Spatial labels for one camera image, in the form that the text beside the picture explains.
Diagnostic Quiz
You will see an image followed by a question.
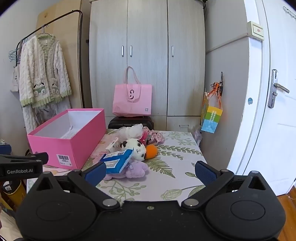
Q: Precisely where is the black wall hook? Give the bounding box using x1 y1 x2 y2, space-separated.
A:
218 71 225 97

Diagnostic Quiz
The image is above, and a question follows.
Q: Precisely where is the yellow bag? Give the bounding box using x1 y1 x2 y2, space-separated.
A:
0 179 28 210

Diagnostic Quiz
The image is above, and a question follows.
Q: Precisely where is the silver door handle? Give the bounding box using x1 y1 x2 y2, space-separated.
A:
268 69 290 109

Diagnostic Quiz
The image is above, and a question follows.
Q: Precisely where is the colourful paper gift bag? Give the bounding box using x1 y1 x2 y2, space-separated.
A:
200 89 223 133

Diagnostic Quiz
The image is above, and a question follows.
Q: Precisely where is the grey wooden wardrobe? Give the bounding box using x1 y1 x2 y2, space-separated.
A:
89 0 206 132

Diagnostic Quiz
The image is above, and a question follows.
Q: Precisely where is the white mesh bath pouf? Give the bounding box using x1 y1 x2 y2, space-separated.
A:
116 123 144 140

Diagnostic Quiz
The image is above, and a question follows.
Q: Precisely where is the orange plush ball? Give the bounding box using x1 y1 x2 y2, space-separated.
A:
145 144 159 159

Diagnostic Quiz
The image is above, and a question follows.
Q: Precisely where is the pink cardboard box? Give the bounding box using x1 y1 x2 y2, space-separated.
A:
27 108 107 169

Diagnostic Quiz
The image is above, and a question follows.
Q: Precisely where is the white printed garment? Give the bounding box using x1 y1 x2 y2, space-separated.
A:
23 95 71 134

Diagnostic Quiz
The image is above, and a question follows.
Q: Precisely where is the white door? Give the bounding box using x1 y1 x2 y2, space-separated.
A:
227 0 296 197

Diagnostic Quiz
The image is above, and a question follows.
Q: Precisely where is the blue and white carton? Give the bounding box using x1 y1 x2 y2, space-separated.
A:
100 148 134 174

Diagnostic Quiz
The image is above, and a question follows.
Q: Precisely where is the green wire hanger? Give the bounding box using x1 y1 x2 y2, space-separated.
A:
9 38 22 63

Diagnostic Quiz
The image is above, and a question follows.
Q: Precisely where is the small white cloth bag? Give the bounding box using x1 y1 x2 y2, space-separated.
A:
10 65 22 92

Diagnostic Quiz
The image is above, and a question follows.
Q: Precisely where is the black clothes rack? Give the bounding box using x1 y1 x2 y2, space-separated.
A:
16 10 84 109

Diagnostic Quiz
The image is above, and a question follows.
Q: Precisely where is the pink tote bag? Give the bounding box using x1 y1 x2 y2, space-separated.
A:
112 66 152 117

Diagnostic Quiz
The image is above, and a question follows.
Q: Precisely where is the light wooden board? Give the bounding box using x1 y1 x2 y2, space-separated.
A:
36 0 92 109

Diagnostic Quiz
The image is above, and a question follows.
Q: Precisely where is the black suitcase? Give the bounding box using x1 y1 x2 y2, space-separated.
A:
108 115 154 131

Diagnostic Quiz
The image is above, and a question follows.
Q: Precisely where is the metal door hook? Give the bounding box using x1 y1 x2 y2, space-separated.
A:
283 6 296 18

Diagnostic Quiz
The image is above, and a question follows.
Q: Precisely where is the orange cord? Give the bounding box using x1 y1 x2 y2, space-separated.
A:
209 82 223 103

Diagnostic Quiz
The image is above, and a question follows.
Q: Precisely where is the beige wall switch box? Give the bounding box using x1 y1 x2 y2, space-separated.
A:
247 21 265 41

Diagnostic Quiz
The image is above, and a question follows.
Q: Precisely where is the small white packet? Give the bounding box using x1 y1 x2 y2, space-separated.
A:
106 137 119 153

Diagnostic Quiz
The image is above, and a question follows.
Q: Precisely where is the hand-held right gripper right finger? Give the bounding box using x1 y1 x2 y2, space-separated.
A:
181 161 270 209

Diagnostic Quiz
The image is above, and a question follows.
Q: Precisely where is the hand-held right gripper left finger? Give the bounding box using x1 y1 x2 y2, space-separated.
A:
37 161 121 209

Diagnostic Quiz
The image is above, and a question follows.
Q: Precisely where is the white panda plush toy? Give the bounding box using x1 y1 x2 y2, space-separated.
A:
121 138 147 161

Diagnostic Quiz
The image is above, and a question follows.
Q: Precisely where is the purple plush toy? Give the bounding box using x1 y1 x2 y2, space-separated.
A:
103 160 148 181

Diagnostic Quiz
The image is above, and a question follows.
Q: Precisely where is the floral bed sheet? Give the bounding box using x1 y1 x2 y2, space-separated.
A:
26 129 208 202

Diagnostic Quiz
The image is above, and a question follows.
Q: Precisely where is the white fluffy cardigan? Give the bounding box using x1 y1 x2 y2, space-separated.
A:
18 34 72 108

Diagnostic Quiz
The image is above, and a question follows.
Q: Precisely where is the clear plastic bag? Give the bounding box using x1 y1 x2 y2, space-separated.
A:
194 128 203 147

